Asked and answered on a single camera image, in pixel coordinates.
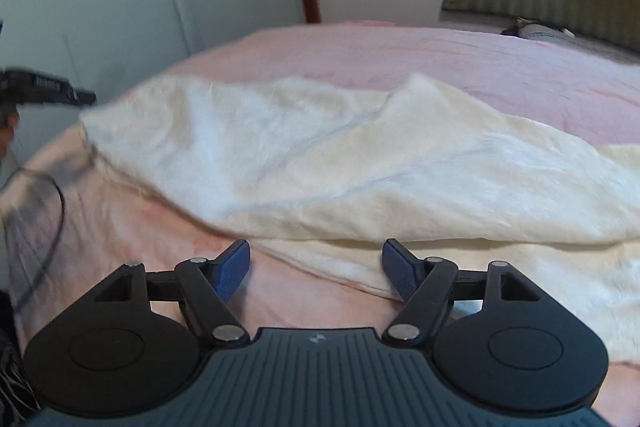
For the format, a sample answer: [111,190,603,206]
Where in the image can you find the cream white pants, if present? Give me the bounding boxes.
[80,75,639,363]

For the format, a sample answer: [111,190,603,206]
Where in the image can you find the pink bed blanket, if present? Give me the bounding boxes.
[0,22,640,427]

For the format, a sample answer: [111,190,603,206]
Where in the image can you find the grey pillow at headboard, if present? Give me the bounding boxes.
[501,18,639,65]

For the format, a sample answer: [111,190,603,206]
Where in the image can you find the black cable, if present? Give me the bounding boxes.
[0,168,68,310]

